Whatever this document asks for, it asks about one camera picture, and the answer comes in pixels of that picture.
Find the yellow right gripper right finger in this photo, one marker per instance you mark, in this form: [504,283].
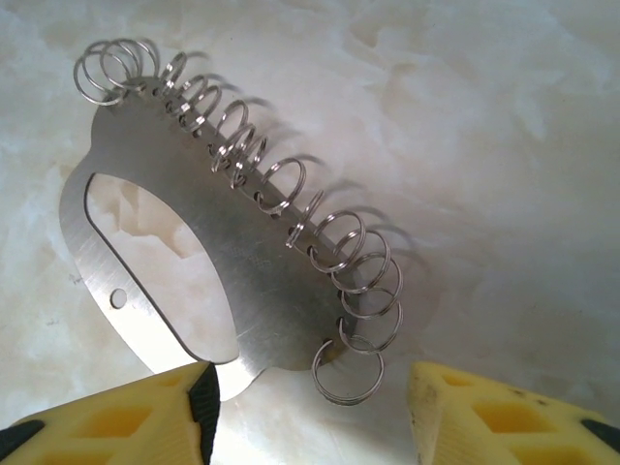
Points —
[508,421]

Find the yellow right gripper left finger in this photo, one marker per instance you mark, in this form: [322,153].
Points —
[121,426]

